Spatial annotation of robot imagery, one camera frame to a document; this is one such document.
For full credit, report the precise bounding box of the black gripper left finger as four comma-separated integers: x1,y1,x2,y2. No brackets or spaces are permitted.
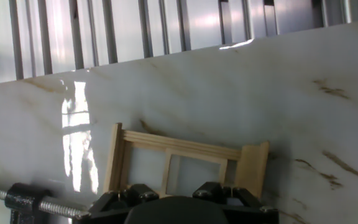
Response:
73,183,160,224

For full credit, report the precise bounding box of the white marble pattern board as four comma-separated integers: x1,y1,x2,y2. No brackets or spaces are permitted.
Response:
0,18,358,224

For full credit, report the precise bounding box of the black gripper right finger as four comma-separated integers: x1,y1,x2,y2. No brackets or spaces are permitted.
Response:
193,182,279,224

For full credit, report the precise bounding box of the miniature wooden sliding window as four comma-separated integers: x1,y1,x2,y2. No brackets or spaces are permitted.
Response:
103,123,270,200

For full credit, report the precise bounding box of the black C-clamp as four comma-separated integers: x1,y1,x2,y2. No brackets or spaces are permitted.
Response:
0,182,90,224

